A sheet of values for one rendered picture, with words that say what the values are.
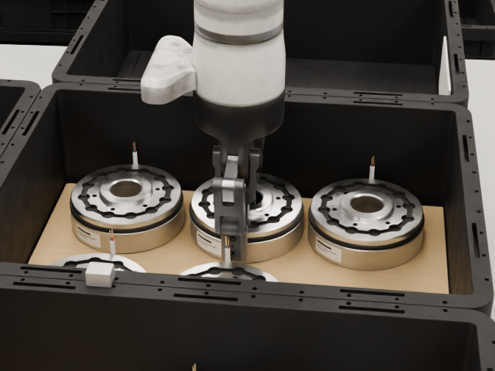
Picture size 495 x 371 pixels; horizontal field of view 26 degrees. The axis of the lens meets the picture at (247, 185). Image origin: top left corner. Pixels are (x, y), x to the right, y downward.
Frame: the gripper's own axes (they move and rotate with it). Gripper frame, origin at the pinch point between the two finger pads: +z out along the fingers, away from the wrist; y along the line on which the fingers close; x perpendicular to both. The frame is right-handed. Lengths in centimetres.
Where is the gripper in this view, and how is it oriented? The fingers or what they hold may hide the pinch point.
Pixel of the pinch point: (239, 227)
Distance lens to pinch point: 94.9
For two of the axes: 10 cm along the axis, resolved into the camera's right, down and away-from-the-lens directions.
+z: 0.0, 8.4, 5.4
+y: 1.2, -5.3, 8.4
